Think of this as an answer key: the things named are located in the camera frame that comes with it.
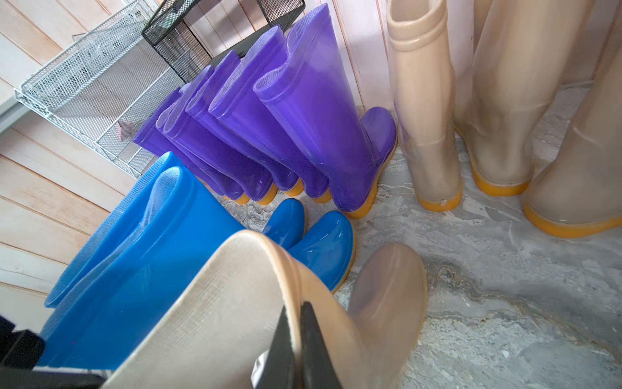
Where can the pink eraser block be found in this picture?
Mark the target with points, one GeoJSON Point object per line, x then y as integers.
{"type": "Point", "coordinates": [124, 130]}

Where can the blue rain boot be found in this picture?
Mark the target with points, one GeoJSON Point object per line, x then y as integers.
{"type": "Point", "coordinates": [105, 316]}
{"type": "Point", "coordinates": [286, 226]}

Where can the blue rain boot front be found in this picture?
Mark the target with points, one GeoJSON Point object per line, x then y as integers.
{"type": "Point", "coordinates": [105, 316]}

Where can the beige rain boot small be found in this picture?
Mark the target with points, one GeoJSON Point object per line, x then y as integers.
{"type": "Point", "coordinates": [227, 317]}

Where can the purple rain boot back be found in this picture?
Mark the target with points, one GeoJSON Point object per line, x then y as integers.
{"type": "Point", "coordinates": [310, 97]}

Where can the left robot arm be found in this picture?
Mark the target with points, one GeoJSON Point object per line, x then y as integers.
{"type": "Point", "coordinates": [20, 352]}

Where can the black mesh wall basket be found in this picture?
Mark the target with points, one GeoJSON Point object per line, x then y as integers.
{"type": "Point", "coordinates": [190, 35]}

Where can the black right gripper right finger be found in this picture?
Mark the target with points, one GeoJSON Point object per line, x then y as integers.
{"type": "Point", "coordinates": [316, 367]}

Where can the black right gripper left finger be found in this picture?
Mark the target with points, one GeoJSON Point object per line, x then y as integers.
{"type": "Point", "coordinates": [279, 370]}

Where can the white wire wall shelf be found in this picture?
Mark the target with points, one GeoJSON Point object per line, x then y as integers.
{"type": "Point", "coordinates": [110, 74]}

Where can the beige rain boot large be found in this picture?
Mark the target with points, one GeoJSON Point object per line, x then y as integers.
{"type": "Point", "coordinates": [423, 88]}

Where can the purple rain boot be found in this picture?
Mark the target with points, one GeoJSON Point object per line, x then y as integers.
{"type": "Point", "coordinates": [255, 179]}
{"type": "Point", "coordinates": [227, 106]}
{"type": "Point", "coordinates": [265, 55]}
{"type": "Point", "coordinates": [189, 135]}
{"type": "Point", "coordinates": [310, 97]}
{"type": "Point", "coordinates": [150, 138]}

